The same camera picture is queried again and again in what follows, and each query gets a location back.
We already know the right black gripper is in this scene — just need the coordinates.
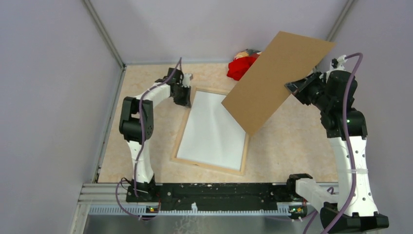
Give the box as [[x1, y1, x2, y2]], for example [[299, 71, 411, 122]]
[[284, 70, 332, 111]]

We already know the brown cardboard backing board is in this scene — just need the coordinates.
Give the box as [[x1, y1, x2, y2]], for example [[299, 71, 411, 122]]
[[222, 31, 335, 136]]

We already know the printed photo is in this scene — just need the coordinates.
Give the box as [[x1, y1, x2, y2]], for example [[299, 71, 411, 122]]
[[176, 90, 247, 172]]

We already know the wooden picture frame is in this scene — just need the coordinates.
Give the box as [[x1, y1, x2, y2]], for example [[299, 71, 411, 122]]
[[170, 85, 251, 176]]

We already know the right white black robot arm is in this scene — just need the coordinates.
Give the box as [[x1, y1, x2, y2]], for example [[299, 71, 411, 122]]
[[285, 70, 389, 234]]

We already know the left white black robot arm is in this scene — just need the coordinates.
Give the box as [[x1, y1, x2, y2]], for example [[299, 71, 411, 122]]
[[119, 68, 193, 202]]

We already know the red cloth bundle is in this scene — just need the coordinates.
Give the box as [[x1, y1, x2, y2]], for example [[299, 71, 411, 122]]
[[227, 49, 262, 81]]

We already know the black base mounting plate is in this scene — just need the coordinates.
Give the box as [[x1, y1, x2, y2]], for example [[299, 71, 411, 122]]
[[126, 183, 309, 212]]

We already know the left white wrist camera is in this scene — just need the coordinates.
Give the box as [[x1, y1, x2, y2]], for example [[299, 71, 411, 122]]
[[182, 73, 193, 88]]

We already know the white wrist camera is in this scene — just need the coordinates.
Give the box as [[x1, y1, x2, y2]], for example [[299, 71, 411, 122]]
[[329, 55, 347, 71], [182, 73, 193, 88]]

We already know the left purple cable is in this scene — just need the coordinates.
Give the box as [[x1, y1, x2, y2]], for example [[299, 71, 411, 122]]
[[115, 57, 183, 221]]

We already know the purple cable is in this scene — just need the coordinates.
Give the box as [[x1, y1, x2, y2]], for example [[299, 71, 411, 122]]
[[303, 52, 364, 234], [115, 57, 183, 221]]

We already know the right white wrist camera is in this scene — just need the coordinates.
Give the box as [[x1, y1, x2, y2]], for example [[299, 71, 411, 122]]
[[329, 55, 347, 71]]

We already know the aluminium rail front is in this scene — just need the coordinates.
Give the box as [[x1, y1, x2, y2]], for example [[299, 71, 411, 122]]
[[69, 182, 381, 234]]

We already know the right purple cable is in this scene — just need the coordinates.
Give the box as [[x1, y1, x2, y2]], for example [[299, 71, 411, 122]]
[[303, 52, 364, 234]]

